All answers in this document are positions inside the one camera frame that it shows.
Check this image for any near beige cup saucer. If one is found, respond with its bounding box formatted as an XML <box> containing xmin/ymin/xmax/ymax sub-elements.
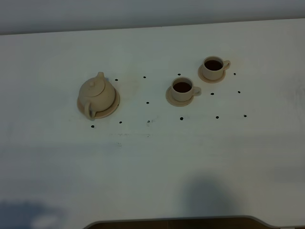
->
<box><xmin>165</xmin><ymin>87</ymin><xmax>194</xmax><ymax>107</ymax></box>

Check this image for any near beige teacup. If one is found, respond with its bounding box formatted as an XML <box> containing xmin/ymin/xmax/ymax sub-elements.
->
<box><xmin>171</xmin><ymin>77</ymin><xmax>202</xmax><ymax>102</ymax></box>

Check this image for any beige teapot saucer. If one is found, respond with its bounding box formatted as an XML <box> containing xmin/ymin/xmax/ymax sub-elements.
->
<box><xmin>77</xmin><ymin>89</ymin><xmax>120</xmax><ymax>120</ymax></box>

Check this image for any far beige cup saucer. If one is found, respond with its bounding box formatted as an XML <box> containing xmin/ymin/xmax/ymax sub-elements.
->
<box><xmin>198</xmin><ymin>65</ymin><xmax>225</xmax><ymax>83</ymax></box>

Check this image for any beige cup saucer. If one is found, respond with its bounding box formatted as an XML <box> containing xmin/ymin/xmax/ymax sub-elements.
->
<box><xmin>198</xmin><ymin>65</ymin><xmax>225</xmax><ymax>83</ymax></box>
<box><xmin>165</xmin><ymin>87</ymin><xmax>194</xmax><ymax>107</ymax></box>

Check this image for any beige teacup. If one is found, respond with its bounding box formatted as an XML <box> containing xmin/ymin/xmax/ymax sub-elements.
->
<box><xmin>171</xmin><ymin>77</ymin><xmax>202</xmax><ymax>102</ymax></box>
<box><xmin>203</xmin><ymin>56</ymin><xmax>231</xmax><ymax>71</ymax></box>

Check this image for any beige teapot with lid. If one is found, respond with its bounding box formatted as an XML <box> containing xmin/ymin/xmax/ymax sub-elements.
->
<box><xmin>78</xmin><ymin>72</ymin><xmax>115</xmax><ymax>119</ymax></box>

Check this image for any far beige teacup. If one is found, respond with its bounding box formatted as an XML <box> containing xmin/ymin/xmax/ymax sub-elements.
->
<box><xmin>203</xmin><ymin>56</ymin><xmax>231</xmax><ymax>71</ymax></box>

